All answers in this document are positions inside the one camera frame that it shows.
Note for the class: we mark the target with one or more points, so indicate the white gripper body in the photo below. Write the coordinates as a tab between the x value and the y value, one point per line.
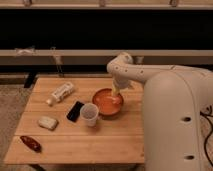
121	82

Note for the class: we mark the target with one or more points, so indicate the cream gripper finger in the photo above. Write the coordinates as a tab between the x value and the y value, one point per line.
114	94

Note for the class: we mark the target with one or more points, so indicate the orange ceramic bowl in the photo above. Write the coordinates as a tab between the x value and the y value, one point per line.
107	103

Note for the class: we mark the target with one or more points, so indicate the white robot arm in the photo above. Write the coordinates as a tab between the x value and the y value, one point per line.
173	97

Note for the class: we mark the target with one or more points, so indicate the white plastic cup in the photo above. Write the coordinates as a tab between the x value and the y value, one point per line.
89	113

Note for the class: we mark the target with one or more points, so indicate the black smartphone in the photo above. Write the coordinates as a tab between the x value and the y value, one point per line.
75	111

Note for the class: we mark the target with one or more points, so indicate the white plastic bottle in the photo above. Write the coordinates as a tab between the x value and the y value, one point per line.
60	93

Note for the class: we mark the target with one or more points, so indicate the wooden table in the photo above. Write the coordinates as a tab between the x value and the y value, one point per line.
115	139

